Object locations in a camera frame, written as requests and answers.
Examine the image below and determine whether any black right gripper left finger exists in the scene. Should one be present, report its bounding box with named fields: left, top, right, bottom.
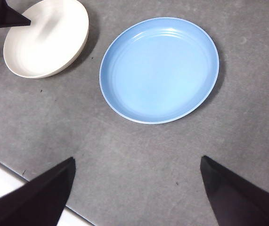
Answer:
left=0, top=157, right=76, bottom=226

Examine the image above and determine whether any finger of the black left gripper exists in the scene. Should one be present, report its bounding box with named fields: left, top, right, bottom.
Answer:
left=0, top=0, right=31, bottom=28

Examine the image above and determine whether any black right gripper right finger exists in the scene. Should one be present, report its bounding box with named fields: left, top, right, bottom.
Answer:
left=200, top=155, right=269, bottom=226

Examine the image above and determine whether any white round plate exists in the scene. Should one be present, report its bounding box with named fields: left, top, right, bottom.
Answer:
left=3, top=0, right=90, bottom=79

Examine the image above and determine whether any blue round plate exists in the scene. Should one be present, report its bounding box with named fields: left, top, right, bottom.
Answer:
left=99, top=16, right=220, bottom=125

